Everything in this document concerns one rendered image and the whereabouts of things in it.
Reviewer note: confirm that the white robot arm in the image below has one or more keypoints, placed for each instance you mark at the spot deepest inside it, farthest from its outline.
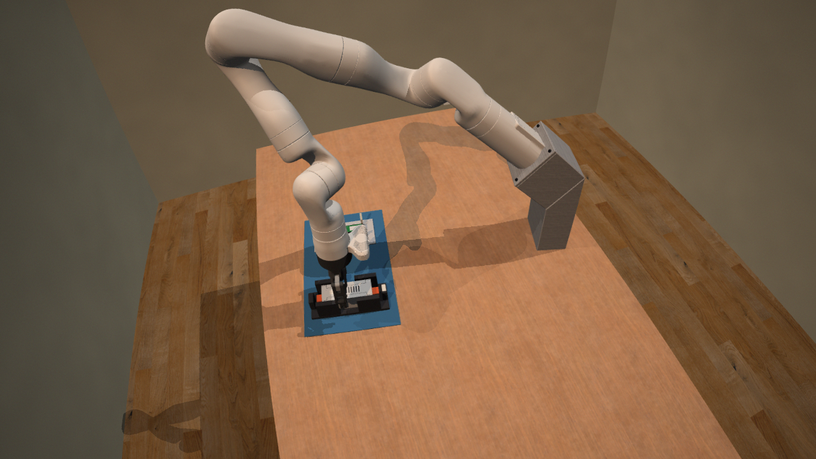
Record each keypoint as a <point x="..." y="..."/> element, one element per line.
<point x="235" y="34"/>

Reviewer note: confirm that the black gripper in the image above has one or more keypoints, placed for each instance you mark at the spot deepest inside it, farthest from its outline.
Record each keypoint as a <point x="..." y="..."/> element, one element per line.
<point x="337" y="272"/>

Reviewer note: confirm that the grey rectangular cover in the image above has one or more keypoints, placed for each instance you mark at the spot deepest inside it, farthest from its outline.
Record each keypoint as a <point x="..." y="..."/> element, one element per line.
<point x="354" y="289"/>

